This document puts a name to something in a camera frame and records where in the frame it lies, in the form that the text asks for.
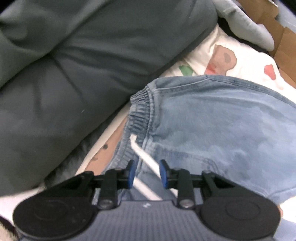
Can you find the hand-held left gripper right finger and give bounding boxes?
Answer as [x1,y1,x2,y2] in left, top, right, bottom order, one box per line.
[159,159,234,209]

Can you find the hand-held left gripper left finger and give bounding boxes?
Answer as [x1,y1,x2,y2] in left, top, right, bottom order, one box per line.
[54,159,136,210]

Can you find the light blue jeans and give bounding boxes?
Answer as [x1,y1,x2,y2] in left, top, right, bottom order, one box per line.
[107,75,296,209]

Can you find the dark grey duvet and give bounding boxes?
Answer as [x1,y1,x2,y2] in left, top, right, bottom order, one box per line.
[0,0,219,197]

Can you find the black and white cloth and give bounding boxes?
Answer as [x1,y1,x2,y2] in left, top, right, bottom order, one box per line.
[0,216,19,241]

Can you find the cream bear print blanket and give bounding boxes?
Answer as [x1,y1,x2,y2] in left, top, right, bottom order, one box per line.
[0,24,296,224]

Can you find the grey neck pillow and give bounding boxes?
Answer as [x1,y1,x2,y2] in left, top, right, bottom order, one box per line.
[212,0,276,52]

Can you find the folded cardboard sheet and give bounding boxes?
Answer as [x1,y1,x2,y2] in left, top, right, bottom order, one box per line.
[238,0,296,90]

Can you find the grey plastic-wrapped mattress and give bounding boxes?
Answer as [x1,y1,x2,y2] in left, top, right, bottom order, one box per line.
[277,0,296,31]

